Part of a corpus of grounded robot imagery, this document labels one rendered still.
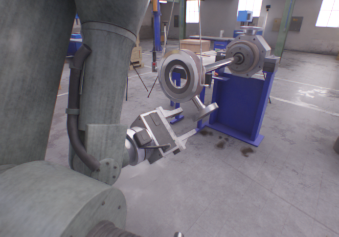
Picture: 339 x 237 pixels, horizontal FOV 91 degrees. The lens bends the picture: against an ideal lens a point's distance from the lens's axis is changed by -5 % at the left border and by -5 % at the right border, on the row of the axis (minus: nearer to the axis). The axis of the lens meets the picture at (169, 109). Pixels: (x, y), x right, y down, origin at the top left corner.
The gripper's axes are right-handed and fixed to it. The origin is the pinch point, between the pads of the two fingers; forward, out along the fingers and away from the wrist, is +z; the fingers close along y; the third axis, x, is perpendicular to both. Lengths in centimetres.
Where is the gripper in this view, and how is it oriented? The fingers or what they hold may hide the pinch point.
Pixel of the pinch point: (182, 123)
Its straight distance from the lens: 104.1
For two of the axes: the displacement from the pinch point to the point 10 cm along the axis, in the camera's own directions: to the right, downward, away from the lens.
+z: 6.8, -2.4, 6.9
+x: -5.2, 4.9, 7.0
